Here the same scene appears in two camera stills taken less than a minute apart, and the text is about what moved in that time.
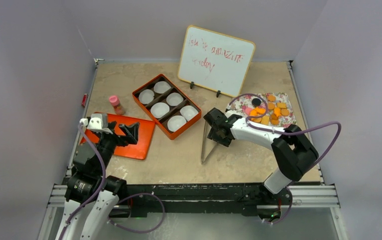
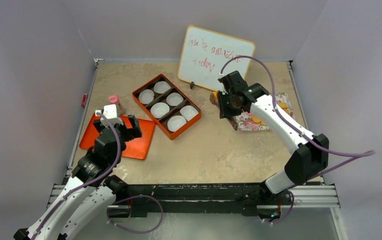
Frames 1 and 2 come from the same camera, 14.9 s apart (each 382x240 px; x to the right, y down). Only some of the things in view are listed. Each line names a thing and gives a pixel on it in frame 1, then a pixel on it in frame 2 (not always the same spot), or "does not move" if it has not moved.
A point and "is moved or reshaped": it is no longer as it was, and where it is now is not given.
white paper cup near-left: [175, 122] does not move
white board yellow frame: [215, 60] does not move
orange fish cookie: [260, 110] is moved or reshaped
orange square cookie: [281, 105] does not move
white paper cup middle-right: [174, 99] does not move
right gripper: [214, 135] to [225, 112]
